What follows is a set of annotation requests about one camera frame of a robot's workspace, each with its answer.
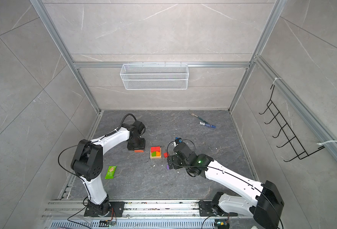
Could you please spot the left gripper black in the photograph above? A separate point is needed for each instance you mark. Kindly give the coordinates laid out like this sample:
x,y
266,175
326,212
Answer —
x,y
131,147

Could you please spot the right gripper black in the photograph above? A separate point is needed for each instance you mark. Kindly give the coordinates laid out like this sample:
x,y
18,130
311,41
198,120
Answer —
x,y
174,158

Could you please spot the red arch wood block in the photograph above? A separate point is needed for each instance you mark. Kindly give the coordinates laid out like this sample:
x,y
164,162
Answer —
x,y
155,149

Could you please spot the natural wood block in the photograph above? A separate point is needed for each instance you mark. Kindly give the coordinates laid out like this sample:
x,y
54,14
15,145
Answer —
x,y
156,157

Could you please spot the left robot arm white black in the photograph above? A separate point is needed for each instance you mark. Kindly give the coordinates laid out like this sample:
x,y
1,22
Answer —
x,y
87,162

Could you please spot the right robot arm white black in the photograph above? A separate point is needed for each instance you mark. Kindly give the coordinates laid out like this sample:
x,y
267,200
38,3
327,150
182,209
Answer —
x,y
262,201

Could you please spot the green snack wrapper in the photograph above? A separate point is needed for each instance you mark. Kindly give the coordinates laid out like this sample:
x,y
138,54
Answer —
x,y
110,172

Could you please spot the blue marker pen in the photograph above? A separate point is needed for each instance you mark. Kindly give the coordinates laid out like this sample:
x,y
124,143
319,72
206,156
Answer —
x,y
207,125

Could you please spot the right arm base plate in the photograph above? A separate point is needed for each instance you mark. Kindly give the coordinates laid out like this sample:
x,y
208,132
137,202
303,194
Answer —
x,y
206,209

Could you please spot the white wire mesh basket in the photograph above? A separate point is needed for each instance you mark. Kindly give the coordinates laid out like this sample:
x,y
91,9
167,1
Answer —
x,y
155,76

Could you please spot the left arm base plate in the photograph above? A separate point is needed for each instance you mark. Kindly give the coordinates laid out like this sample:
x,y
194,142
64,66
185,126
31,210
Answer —
x,y
106,209

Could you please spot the black wire hook rack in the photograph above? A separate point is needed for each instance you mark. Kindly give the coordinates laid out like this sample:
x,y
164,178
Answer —
x,y
285,129

